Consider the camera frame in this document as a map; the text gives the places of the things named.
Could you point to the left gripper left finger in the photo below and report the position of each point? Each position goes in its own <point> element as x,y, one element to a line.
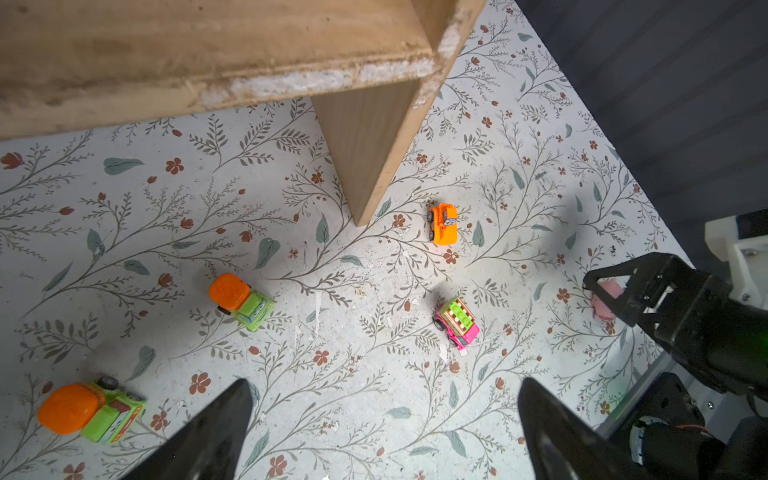
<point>209,445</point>

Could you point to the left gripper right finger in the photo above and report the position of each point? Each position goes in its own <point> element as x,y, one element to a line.
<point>562,446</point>

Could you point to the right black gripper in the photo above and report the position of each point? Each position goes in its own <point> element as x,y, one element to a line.
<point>720,342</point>

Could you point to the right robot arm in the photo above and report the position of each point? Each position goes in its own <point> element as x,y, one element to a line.
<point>665,434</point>

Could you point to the wooden two-tier shelf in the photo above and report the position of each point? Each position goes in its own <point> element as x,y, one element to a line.
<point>371,68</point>

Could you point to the orange green mixer truck left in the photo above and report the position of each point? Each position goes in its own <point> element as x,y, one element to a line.
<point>101,411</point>

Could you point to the orange green mixer truck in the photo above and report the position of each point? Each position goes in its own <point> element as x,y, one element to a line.
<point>236,298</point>
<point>101,411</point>

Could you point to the orange green mixer truck right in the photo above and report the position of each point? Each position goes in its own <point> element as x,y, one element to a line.
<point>236,298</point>

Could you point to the pink green toy truck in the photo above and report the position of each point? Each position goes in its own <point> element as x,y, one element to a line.
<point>461,326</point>

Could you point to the orange toy car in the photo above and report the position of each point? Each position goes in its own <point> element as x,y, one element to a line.
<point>443,221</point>

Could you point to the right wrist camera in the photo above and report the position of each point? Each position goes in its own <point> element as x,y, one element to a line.
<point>741,241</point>

